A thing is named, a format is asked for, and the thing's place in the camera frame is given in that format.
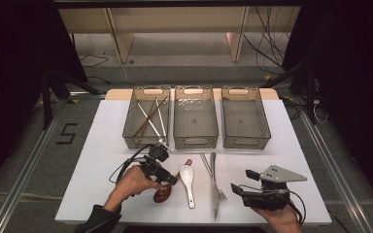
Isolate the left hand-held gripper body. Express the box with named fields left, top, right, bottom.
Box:
left=138, top=142, right=171, bottom=183

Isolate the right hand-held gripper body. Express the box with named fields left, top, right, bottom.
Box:
left=239, top=164, right=308, bottom=213

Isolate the white ceramic spoon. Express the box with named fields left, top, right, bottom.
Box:
left=179, top=165, right=196, bottom=210

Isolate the brown wooden spoon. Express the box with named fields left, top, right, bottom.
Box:
left=153, top=158, right=193, bottom=204

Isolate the metal table knife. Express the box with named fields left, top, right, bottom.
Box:
left=209, top=151, right=220, bottom=221

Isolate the grey transparent plastic bin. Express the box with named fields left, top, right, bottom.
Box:
left=220, top=85, right=272, bottom=150
left=121, top=85, right=171, bottom=150
left=173, top=85, right=220, bottom=150

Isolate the metal fork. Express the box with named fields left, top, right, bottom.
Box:
left=199, top=152, right=228, bottom=203

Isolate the white chopstick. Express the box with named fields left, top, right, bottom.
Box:
left=137, top=102, right=162, bottom=138
left=154, top=99, right=168, bottom=138

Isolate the person's right hand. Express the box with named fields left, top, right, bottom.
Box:
left=252, top=201, right=303, bottom=229

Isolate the person's left hand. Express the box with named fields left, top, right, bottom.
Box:
left=109, top=164, right=165, bottom=210

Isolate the white table sheet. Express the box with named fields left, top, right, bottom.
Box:
left=54, top=98, right=333, bottom=226

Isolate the black metal stand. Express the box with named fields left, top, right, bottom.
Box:
left=260, top=59, right=321, bottom=126
left=40, top=69, right=102, bottom=131

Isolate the dark curtain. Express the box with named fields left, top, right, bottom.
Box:
left=283, top=0, right=373, bottom=210
left=0, top=6, right=89, bottom=199

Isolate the beige wooden desk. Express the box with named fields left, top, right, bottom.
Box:
left=56, top=6, right=302, bottom=64

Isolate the left hand-held gripper cable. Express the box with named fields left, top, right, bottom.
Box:
left=108, top=144, right=153, bottom=184

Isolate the hand-held gripper cable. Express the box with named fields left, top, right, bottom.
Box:
left=108, top=144, right=153, bottom=184
left=287, top=189, right=307, bottom=226

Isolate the right hand-held gripper cable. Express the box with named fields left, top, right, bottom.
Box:
left=287, top=189, right=307, bottom=226

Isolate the metal floor rail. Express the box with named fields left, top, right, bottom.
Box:
left=0, top=100, right=67, bottom=233
left=299, top=108, right=373, bottom=233

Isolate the white floor cable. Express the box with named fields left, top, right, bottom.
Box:
left=119, top=62, right=145, bottom=87

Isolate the black floor cable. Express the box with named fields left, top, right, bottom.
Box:
left=77, top=52, right=112, bottom=85

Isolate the bundle of black cables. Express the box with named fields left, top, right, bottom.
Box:
left=242, top=6, right=295, bottom=76

